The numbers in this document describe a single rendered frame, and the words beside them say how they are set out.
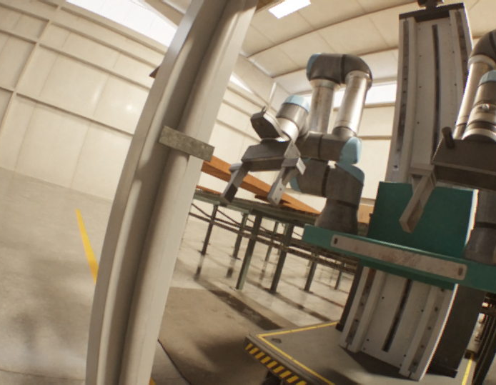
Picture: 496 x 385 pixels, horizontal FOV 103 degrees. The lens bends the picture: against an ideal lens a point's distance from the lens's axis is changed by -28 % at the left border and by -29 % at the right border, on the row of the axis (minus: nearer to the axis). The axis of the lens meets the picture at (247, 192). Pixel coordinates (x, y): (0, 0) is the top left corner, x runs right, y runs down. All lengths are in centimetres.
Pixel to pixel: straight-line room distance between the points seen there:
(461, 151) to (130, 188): 40
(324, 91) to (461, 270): 72
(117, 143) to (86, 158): 108
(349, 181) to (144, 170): 75
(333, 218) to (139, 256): 71
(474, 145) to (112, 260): 45
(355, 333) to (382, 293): 17
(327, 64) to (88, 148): 800
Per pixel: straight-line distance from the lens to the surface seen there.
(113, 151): 870
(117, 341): 28
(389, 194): 97
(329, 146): 74
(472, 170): 40
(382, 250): 77
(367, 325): 103
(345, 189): 90
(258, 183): 159
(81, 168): 858
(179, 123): 24
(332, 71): 102
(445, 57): 127
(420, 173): 42
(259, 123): 63
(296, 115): 70
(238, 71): 1084
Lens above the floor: 71
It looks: 5 degrees up
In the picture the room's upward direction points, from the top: 15 degrees clockwise
